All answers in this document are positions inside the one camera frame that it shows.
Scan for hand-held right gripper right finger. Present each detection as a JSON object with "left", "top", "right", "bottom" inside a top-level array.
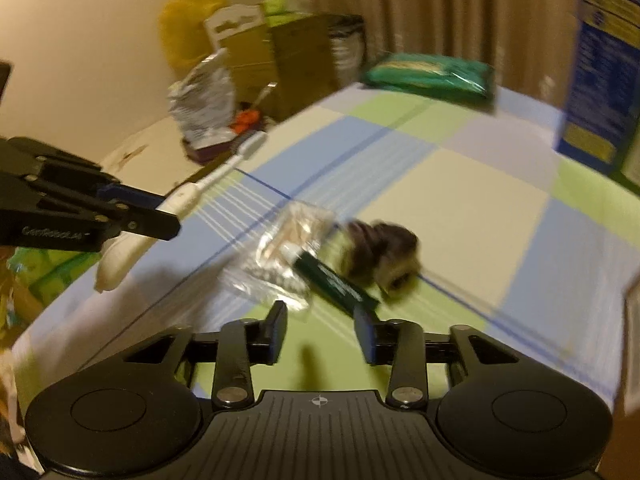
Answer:
[{"left": 353, "top": 305, "right": 538, "bottom": 409}]

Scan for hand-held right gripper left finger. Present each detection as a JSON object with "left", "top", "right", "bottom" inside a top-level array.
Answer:
[{"left": 100, "top": 301, "right": 289, "bottom": 409}]

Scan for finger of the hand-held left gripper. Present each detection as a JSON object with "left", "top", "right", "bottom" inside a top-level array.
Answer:
[
  {"left": 30, "top": 180, "right": 182, "bottom": 241},
  {"left": 37, "top": 157, "right": 166, "bottom": 209}
]

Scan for white electric toothbrush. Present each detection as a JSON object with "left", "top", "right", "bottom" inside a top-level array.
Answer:
[{"left": 95, "top": 130, "right": 268, "bottom": 293}]

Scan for green tube with white cap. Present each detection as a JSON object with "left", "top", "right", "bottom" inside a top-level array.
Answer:
[{"left": 282, "top": 245, "right": 381, "bottom": 318}]

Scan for desktop with checked cloth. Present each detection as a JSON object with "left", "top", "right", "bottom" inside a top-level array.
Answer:
[{"left": 10, "top": 82, "right": 640, "bottom": 411}]

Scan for green printed packet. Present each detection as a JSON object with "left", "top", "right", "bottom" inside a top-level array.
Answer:
[{"left": 7, "top": 250, "right": 101, "bottom": 306}]

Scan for dark brown round object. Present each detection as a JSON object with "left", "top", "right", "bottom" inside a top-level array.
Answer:
[{"left": 337, "top": 217, "right": 423, "bottom": 301}]

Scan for dark red box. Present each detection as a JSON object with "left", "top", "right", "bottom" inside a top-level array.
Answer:
[{"left": 181, "top": 130, "right": 238, "bottom": 165}]

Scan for clear plastic bag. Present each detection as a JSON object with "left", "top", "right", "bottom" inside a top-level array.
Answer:
[{"left": 220, "top": 202, "right": 336, "bottom": 313}]

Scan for silver foil bag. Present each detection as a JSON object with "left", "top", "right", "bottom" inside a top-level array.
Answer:
[{"left": 167, "top": 49, "right": 238, "bottom": 143}]

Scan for small orange object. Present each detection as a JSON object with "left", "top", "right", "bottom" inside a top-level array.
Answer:
[{"left": 232, "top": 107, "right": 261, "bottom": 133}]

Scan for tan box with white tab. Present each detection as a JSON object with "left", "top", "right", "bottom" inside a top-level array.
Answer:
[{"left": 202, "top": 4, "right": 281, "bottom": 111}]

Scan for yellow plastic bag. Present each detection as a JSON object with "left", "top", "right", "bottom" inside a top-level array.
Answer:
[{"left": 159, "top": 0, "right": 228, "bottom": 68}]

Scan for green white packets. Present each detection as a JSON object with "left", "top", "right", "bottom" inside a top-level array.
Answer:
[{"left": 262, "top": 0, "right": 311, "bottom": 23}]

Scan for grey striped bag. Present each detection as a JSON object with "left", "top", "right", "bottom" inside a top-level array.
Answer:
[{"left": 327, "top": 15, "right": 368, "bottom": 86}]

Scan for beige curtain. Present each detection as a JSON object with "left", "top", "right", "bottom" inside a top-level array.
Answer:
[{"left": 290, "top": 0, "right": 583, "bottom": 106}]

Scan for tall blue carton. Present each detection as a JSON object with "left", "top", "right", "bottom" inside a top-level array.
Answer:
[{"left": 555, "top": 0, "right": 640, "bottom": 168}]

